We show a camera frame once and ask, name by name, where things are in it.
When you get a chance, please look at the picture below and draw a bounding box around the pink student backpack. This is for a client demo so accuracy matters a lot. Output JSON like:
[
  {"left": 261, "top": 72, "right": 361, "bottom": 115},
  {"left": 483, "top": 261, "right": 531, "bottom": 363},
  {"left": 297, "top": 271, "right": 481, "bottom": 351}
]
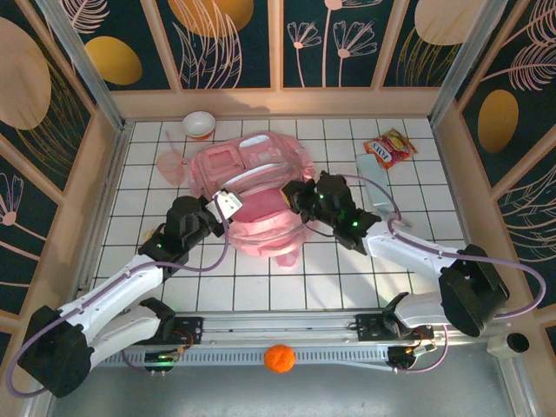
[{"left": 164, "top": 129, "right": 318, "bottom": 268}]

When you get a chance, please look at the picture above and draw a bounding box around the translucent pink plastic cup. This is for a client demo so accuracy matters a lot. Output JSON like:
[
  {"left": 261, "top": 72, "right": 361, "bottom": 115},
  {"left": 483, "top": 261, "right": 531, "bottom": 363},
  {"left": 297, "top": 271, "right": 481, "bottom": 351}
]
[{"left": 156, "top": 150, "right": 189, "bottom": 187}]

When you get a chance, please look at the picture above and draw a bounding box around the red snack packet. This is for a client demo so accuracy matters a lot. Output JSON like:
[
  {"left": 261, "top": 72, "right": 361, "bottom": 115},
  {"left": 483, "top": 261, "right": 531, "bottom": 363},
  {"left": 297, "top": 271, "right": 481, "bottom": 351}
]
[{"left": 363, "top": 128, "right": 419, "bottom": 169}]

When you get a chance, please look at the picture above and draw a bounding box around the orange white bowl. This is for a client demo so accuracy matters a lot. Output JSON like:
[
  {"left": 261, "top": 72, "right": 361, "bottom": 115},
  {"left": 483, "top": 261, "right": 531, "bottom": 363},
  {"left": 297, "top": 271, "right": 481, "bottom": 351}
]
[{"left": 182, "top": 110, "right": 217, "bottom": 141}]

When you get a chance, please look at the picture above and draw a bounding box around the left controller board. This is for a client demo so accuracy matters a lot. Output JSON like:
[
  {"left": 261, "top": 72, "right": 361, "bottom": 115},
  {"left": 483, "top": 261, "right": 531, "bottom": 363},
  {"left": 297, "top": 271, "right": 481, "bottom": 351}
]
[{"left": 144, "top": 349, "right": 180, "bottom": 374}]

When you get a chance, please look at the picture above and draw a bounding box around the controller board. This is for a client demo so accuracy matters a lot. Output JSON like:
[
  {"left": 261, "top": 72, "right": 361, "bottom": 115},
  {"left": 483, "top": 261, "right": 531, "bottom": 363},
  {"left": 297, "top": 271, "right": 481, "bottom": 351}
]
[
  {"left": 144, "top": 349, "right": 180, "bottom": 374},
  {"left": 387, "top": 342, "right": 436, "bottom": 374}
]

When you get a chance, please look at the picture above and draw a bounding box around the orange ball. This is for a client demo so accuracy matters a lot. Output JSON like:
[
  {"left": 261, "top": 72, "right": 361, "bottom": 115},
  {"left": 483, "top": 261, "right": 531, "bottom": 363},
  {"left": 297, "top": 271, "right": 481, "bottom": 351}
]
[{"left": 263, "top": 344, "right": 296, "bottom": 374}]

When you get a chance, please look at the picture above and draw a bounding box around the right controller board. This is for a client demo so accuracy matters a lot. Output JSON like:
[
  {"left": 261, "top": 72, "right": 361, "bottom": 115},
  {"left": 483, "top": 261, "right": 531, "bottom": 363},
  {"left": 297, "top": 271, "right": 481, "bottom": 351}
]
[{"left": 387, "top": 342, "right": 436, "bottom": 374}]

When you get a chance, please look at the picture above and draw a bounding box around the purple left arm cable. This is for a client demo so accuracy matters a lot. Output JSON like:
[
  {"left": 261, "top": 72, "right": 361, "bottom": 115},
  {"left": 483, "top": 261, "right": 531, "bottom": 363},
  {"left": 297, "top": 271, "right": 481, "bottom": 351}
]
[{"left": 7, "top": 202, "right": 231, "bottom": 399}]

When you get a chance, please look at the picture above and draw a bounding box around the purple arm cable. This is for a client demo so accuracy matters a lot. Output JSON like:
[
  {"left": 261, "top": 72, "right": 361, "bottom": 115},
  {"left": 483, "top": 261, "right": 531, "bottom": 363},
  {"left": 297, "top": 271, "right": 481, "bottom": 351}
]
[
  {"left": 7, "top": 202, "right": 231, "bottom": 399},
  {"left": 341, "top": 174, "right": 547, "bottom": 375}
]

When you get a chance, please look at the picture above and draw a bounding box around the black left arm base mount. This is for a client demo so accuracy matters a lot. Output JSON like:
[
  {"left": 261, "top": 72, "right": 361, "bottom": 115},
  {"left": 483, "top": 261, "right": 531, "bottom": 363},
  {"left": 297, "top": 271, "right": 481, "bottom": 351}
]
[{"left": 124, "top": 315, "right": 204, "bottom": 347}]

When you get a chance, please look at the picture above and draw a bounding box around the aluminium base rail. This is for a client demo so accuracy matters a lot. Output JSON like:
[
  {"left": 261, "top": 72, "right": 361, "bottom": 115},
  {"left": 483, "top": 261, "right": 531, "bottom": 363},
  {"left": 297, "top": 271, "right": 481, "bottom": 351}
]
[{"left": 43, "top": 307, "right": 512, "bottom": 348}]

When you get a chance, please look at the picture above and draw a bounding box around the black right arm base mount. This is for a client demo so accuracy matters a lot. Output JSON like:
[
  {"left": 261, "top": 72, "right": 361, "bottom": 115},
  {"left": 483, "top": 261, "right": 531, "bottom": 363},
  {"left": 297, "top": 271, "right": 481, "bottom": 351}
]
[{"left": 355, "top": 313, "right": 435, "bottom": 344}]

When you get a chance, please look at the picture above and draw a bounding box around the slotted grey cable duct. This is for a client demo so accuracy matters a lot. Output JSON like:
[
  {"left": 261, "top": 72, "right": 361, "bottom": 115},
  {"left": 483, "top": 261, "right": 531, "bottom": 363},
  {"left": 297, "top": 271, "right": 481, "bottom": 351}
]
[{"left": 60, "top": 347, "right": 392, "bottom": 367}]

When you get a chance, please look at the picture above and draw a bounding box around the aluminium frame post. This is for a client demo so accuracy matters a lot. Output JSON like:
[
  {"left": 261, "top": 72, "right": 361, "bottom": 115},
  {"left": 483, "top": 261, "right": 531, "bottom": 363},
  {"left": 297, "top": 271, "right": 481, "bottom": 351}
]
[
  {"left": 36, "top": 0, "right": 129, "bottom": 131},
  {"left": 427, "top": 0, "right": 522, "bottom": 127}
]

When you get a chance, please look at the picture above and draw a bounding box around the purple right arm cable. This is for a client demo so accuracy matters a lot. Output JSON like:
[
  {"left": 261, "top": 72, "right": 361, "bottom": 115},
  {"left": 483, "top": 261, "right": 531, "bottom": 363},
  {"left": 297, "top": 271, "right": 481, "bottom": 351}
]
[{"left": 341, "top": 174, "right": 547, "bottom": 375}]

